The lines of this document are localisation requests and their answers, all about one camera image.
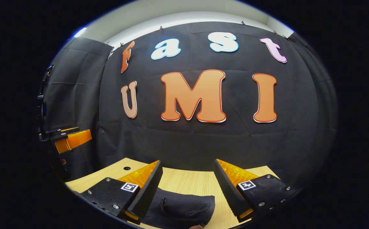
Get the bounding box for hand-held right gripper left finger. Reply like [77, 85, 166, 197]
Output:
[80, 160, 164, 225]

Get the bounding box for dark grey jeans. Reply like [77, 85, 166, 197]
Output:
[142, 188, 216, 229]

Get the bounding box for black backdrop cloth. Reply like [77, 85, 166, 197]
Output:
[40, 21, 339, 191]

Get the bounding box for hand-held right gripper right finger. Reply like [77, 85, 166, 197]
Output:
[214, 158, 299, 223]

